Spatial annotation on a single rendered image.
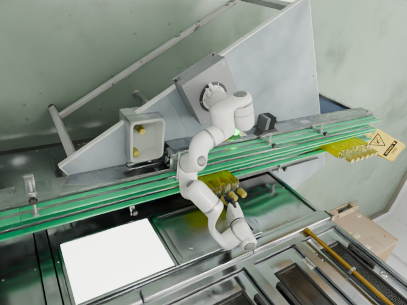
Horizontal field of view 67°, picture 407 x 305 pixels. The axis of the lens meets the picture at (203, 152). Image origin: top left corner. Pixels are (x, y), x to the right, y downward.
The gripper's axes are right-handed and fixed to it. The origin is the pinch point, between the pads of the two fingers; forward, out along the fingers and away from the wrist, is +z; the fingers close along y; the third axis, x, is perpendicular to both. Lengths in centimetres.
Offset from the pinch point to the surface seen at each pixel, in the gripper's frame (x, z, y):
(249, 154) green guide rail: -25.8, 32.7, 5.6
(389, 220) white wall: -507, 230, -320
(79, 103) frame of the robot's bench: 70, 81, 19
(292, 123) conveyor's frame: -65, 54, 14
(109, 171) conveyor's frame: 55, 24, 7
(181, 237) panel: 24.1, -7.7, -12.1
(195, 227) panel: 15.4, -2.3, -12.3
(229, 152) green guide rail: -8.1, 24.5, 13.6
